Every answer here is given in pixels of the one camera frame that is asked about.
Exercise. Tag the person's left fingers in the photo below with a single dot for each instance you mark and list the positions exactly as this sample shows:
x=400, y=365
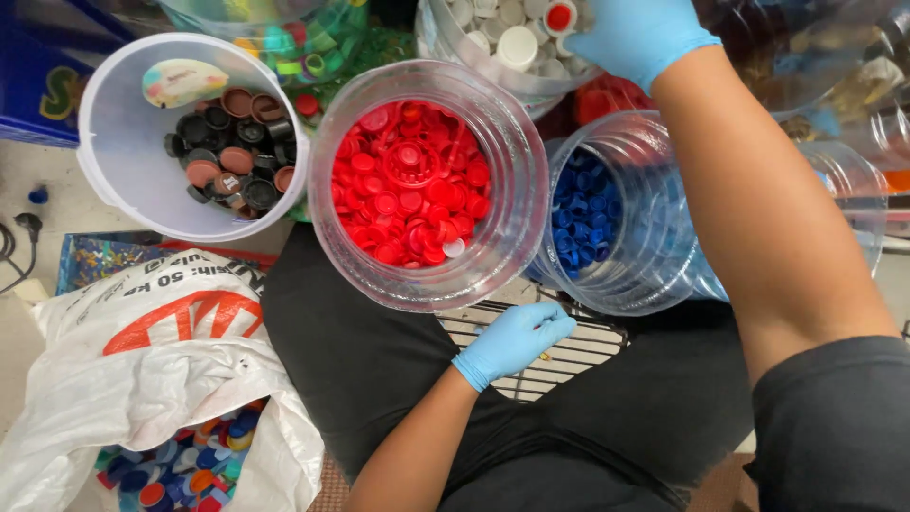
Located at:
x=546, y=326

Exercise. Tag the oval pastel printed lid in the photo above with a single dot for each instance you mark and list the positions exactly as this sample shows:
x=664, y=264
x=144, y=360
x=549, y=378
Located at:
x=183, y=82

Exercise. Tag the person's black sleeve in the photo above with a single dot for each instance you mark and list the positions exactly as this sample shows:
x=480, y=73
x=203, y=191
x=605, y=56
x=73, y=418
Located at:
x=832, y=434

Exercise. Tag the white plastic bucket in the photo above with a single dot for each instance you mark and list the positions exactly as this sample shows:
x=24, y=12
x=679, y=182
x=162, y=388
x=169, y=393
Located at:
x=128, y=149

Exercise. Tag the pile of mixed colour caps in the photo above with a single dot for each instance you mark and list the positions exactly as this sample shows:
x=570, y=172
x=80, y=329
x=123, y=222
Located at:
x=185, y=462

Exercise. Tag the clear jar holding blue caps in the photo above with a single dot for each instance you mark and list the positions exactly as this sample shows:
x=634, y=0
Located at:
x=640, y=270

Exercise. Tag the single blue cap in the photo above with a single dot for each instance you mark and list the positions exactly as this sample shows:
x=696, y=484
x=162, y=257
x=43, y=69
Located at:
x=38, y=194

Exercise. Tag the person's black trousers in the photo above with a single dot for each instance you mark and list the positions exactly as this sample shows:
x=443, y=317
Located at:
x=355, y=355

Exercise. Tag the person's left hand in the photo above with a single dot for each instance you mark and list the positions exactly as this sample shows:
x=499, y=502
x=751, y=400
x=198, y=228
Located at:
x=506, y=348

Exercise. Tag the clear jar holding red caps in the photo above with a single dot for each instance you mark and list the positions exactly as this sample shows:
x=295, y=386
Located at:
x=512, y=213

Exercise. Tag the person's right fingers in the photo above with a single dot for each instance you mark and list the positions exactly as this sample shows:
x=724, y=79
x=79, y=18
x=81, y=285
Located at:
x=584, y=41

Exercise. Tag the clear container holding white caps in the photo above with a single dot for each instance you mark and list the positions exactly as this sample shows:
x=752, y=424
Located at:
x=462, y=64

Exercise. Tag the white woven sack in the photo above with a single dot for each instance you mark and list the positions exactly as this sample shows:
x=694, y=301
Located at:
x=142, y=362

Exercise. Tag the heap of red plastic pieces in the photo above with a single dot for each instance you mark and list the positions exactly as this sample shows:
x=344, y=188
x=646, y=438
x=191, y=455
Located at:
x=604, y=99

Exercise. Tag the pile of black brown caps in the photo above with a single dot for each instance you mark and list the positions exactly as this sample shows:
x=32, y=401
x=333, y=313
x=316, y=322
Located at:
x=234, y=153

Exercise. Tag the red and white cap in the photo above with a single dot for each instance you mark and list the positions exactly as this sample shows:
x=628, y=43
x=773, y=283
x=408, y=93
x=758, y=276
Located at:
x=559, y=18

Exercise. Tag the single red cap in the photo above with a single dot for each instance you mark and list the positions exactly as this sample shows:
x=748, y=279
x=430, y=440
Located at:
x=307, y=105

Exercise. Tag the large red ribbed lid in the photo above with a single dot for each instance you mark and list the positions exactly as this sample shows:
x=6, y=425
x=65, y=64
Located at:
x=411, y=163

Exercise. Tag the large clear empty jug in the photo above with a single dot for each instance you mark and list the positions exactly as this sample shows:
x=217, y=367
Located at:
x=817, y=57

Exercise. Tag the clear container holding green caps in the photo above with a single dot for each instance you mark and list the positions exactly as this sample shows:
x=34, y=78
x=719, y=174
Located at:
x=298, y=35

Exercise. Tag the colourful speckled flat carton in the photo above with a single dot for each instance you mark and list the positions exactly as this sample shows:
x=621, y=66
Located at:
x=99, y=256

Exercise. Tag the blue printed box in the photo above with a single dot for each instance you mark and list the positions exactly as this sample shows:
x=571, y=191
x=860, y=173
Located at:
x=42, y=78

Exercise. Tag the pile of green mixed caps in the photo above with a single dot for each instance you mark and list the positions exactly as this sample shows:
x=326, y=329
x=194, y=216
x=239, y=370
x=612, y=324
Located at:
x=306, y=46

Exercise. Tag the pile of white bottle caps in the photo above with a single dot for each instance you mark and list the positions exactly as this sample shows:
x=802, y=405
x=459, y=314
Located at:
x=515, y=42

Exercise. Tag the small white cap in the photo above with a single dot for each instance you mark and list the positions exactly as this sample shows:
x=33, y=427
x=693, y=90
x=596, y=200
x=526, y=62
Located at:
x=453, y=247

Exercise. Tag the pile of blue bottle caps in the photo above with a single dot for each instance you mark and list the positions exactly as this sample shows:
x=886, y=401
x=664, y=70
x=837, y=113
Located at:
x=583, y=213

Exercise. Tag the pile of red bottle caps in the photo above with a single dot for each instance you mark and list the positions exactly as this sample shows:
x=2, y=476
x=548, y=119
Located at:
x=370, y=206

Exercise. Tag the person's right hand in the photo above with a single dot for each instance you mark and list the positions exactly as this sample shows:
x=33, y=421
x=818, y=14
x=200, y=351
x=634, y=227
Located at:
x=640, y=35

